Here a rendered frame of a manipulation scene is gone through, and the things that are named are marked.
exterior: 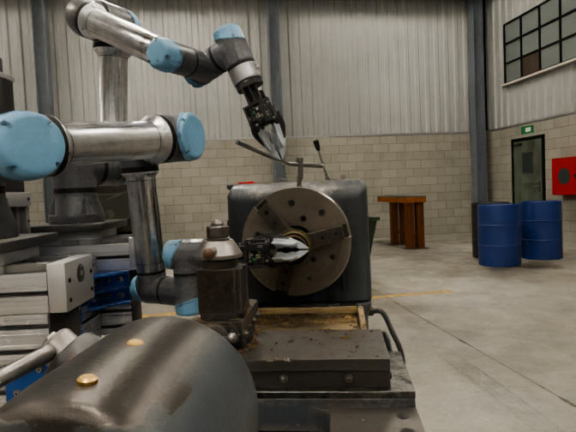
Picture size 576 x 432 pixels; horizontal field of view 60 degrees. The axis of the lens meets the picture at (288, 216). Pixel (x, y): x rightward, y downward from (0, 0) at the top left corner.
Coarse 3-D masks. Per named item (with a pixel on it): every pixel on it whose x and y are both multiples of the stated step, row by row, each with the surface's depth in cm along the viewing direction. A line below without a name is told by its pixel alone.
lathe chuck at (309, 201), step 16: (272, 192) 144; (288, 192) 143; (304, 192) 143; (320, 192) 142; (288, 208) 143; (304, 208) 143; (320, 208) 142; (336, 208) 142; (256, 224) 144; (304, 224) 143; (320, 224) 143; (336, 224) 142; (320, 256) 143; (336, 256) 143; (256, 272) 145; (272, 272) 145; (304, 272) 144; (320, 272) 143; (336, 272) 143; (272, 288) 145; (304, 288) 144; (320, 288) 144
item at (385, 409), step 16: (400, 368) 84; (400, 384) 77; (272, 400) 76; (288, 400) 76; (304, 400) 76; (320, 400) 76; (336, 400) 75; (352, 400) 75; (368, 400) 75; (384, 400) 75; (400, 400) 74; (272, 416) 76; (288, 416) 76; (304, 416) 76; (320, 416) 75; (336, 416) 72; (352, 416) 72; (368, 416) 72; (384, 416) 72; (400, 416) 72; (416, 416) 71
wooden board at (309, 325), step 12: (264, 312) 139; (276, 312) 138; (288, 312) 138; (300, 312) 138; (312, 312) 137; (324, 312) 137; (336, 312) 137; (348, 312) 136; (360, 312) 130; (264, 324) 130; (276, 324) 129; (288, 324) 129; (300, 324) 128; (312, 324) 128; (324, 324) 127; (336, 324) 127; (348, 324) 126; (360, 324) 120
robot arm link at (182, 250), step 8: (176, 240) 128; (184, 240) 127; (192, 240) 127; (200, 240) 127; (168, 248) 126; (176, 248) 125; (184, 248) 125; (192, 248) 125; (168, 256) 125; (176, 256) 125; (184, 256) 125; (192, 256) 125; (168, 264) 126; (176, 264) 126; (184, 264) 125; (192, 264) 125; (200, 264) 126; (176, 272) 126; (184, 272) 125; (192, 272) 126
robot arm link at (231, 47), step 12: (228, 24) 127; (216, 36) 128; (228, 36) 126; (240, 36) 127; (216, 48) 128; (228, 48) 126; (240, 48) 126; (216, 60) 129; (228, 60) 127; (240, 60) 126; (252, 60) 128; (228, 72) 129
